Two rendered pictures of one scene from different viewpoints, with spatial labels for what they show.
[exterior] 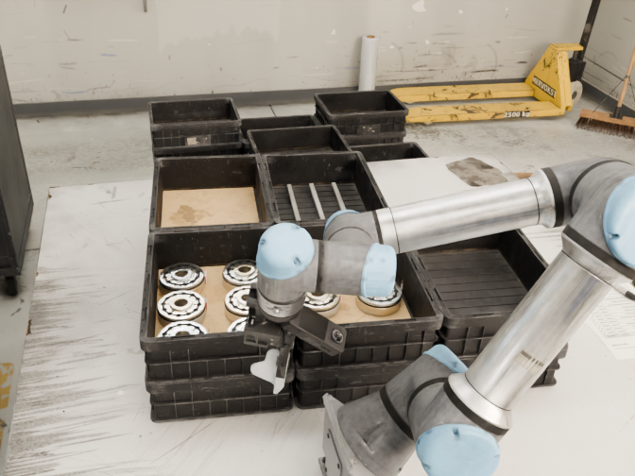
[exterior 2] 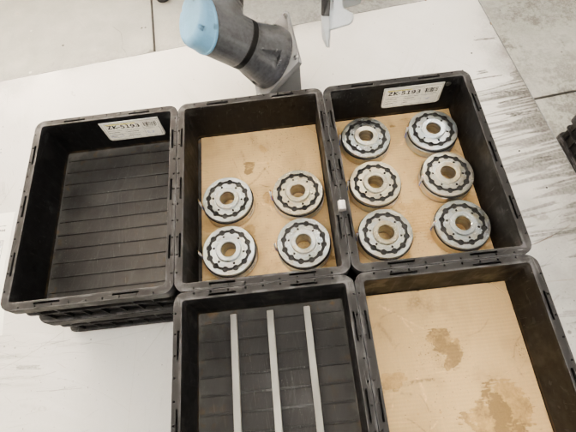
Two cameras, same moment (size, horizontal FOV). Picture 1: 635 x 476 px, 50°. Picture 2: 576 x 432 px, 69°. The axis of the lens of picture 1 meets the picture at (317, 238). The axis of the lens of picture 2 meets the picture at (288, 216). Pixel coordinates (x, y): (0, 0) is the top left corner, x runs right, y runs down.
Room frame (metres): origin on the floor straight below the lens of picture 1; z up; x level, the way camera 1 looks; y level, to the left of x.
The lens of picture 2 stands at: (1.62, 0.06, 1.60)
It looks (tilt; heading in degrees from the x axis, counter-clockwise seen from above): 65 degrees down; 194
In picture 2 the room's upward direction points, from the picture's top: 9 degrees counter-clockwise
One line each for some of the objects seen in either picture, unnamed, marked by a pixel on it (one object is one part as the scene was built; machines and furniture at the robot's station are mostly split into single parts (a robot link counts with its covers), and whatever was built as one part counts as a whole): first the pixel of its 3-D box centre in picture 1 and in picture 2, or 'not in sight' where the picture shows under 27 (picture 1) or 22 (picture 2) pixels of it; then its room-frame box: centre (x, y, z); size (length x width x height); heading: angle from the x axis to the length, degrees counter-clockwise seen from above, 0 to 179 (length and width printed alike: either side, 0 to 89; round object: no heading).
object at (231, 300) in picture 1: (248, 299); (375, 183); (1.19, 0.15, 0.86); 0.10 x 0.10 x 0.01
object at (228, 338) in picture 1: (215, 280); (415, 163); (1.18, 0.21, 0.92); 0.40 x 0.30 x 0.02; 11
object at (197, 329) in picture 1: (182, 337); (432, 129); (1.06, 0.27, 0.86); 0.10 x 0.10 x 0.01
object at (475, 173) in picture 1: (475, 170); not in sight; (2.21, -0.56, 0.71); 0.22 x 0.19 x 0.01; 16
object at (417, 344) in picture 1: (351, 290); (260, 195); (1.24, -0.08, 0.87); 0.40 x 0.30 x 0.11; 11
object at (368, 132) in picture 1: (357, 144); not in sight; (3.14, -0.18, 0.37); 0.40 x 0.30 x 0.45; 106
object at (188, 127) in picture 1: (196, 155); not in sight; (2.93, 0.59, 0.37); 0.40 x 0.30 x 0.45; 106
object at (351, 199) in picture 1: (321, 203); (276, 415); (1.63, -0.01, 0.87); 0.40 x 0.30 x 0.11; 11
